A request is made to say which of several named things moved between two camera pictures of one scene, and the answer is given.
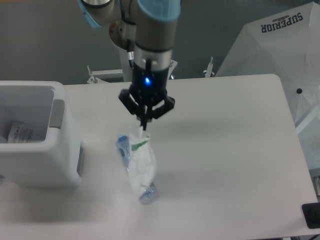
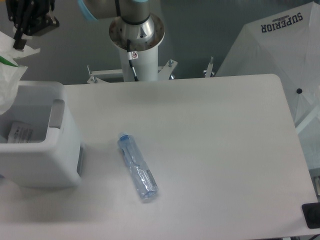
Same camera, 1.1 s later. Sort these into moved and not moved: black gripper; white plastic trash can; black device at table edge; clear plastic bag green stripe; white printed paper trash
Moved: clear plastic bag green stripe; black gripper
Not moved: black device at table edge; white plastic trash can; white printed paper trash
